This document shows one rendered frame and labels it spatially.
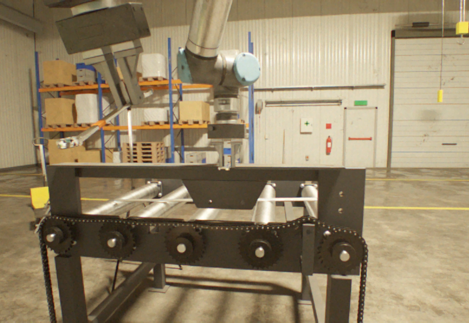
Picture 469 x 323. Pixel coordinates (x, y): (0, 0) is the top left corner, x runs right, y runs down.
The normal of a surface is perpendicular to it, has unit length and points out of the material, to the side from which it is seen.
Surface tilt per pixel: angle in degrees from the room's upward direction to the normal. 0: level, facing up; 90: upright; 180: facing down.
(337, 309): 90
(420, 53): 90
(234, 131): 90
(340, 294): 90
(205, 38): 134
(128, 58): 114
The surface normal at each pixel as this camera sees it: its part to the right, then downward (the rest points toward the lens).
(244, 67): 0.48, 0.09
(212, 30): 0.31, 0.78
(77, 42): -0.07, 0.50
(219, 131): -0.15, 0.11
